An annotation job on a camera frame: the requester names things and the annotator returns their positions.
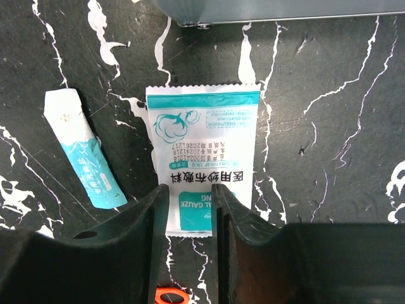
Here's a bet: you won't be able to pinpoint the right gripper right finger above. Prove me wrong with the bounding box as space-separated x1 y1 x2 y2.
211 184 404 303

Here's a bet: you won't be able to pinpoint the medical gauze packet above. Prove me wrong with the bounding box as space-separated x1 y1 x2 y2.
146 84 260 238

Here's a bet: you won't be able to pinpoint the teal ointment tube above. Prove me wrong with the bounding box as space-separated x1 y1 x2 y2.
44 88 127 210

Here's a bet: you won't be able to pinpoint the grey metal medicine case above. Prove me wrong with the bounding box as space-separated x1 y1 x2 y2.
152 0 404 27

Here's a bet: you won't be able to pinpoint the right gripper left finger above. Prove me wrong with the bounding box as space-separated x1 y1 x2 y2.
1 184 169 303

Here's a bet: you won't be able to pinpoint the orange handled scissors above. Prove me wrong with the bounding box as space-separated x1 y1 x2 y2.
154 287 190 304

